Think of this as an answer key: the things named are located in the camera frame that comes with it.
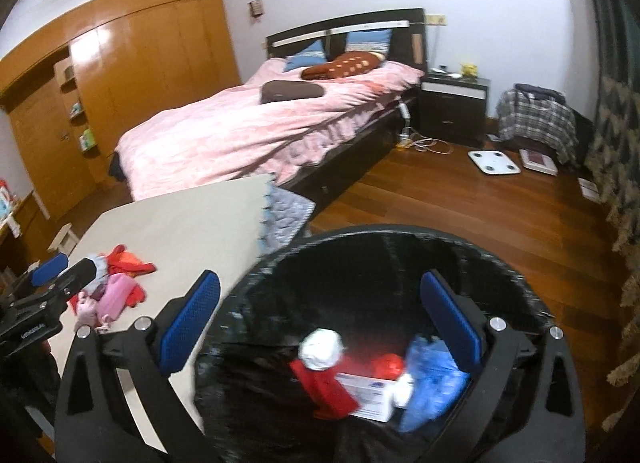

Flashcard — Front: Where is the wooden side desk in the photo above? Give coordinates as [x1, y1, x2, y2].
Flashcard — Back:
[1, 192, 39, 292]

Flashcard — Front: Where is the right blue pillow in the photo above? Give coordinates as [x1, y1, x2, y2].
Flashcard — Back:
[345, 29, 393, 57]

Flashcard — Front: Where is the grey quilted table cover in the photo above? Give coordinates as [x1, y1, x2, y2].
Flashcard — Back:
[258, 184, 316, 256]

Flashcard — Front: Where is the small orange foam net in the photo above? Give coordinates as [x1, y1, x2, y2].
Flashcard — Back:
[106, 244, 156, 277]

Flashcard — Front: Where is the small white wooden stool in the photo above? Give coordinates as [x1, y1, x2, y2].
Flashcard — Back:
[48, 223, 79, 256]

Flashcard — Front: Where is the small white wrapper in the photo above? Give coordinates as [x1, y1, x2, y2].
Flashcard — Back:
[298, 329, 344, 371]

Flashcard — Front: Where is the yellow plush toy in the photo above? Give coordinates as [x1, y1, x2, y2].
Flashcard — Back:
[460, 62, 478, 79]

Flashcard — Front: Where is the dark brown folded cloth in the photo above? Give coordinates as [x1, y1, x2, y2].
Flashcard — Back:
[260, 81, 326, 104]

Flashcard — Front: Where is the blue plastic bag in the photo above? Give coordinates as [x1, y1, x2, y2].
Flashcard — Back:
[398, 335, 471, 433]

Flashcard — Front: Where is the red plastic bag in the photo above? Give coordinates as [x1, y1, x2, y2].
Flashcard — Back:
[370, 353, 405, 381]

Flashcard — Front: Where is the grey cloth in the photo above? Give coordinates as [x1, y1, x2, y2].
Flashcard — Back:
[87, 254, 108, 291]

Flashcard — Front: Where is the white blue medicine box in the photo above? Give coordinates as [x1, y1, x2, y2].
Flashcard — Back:
[336, 373, 396, 423]

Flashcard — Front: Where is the brown dotted pillow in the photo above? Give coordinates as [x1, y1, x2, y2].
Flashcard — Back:
[300, 52, 385, 81]

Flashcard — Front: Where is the plaid cloth covered chair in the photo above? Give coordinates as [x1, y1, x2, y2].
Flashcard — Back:
[496, 83, 578, 164]

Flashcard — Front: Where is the red cloth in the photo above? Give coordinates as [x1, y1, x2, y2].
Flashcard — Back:
[290, 357, 359, 421]

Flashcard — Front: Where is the pink hot water bag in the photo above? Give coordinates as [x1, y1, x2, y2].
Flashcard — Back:
[96, 273, 136, 327]

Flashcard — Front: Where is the bed with pink cover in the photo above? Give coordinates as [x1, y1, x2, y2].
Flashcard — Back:
[115, 58, 422, 201]

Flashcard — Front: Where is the white tissue wad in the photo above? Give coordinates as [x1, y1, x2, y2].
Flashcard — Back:
[393, 372, 414, 409]

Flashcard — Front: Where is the blue pillow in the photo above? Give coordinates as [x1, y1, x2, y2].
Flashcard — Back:
[345, 29, 393, 57]
[283, 40, 326, 72]

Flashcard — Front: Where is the patterned dark curtain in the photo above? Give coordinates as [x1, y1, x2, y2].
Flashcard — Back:
[574, 0, 640, 434]

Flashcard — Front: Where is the black bed headboard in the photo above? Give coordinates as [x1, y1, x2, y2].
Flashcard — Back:
[264, 7, 428, 76]

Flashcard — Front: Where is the black bedside nightstand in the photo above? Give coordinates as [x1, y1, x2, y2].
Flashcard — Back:
[414, 75, 490, 148]

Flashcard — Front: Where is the wooden wardrobe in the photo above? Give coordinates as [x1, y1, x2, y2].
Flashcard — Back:
[1, 0, 240, 218]

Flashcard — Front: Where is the left blue pillow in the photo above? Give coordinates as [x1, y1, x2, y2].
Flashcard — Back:
[283, 40, 326, 72]

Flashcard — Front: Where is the left wall lamp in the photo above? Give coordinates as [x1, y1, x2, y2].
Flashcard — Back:
[248, 0, 264, 19]

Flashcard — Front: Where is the large orange foam net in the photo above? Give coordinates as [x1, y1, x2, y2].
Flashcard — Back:
[70, 284, 146, 313]

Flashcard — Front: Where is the white power strip cable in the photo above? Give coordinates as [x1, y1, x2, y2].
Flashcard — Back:
[397, 102, 456, 157]

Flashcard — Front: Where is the white bathroom scale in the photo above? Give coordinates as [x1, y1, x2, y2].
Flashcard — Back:
[468, 150, 521, 176]

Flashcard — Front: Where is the black lined trash bin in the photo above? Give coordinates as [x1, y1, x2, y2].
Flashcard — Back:
[194, 225, 555, 462]

